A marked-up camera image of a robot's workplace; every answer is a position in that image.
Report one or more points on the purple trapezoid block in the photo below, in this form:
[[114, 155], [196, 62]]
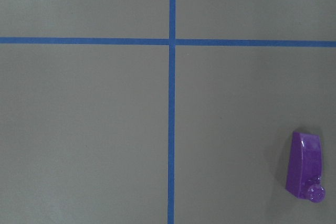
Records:
[[305, 168]]

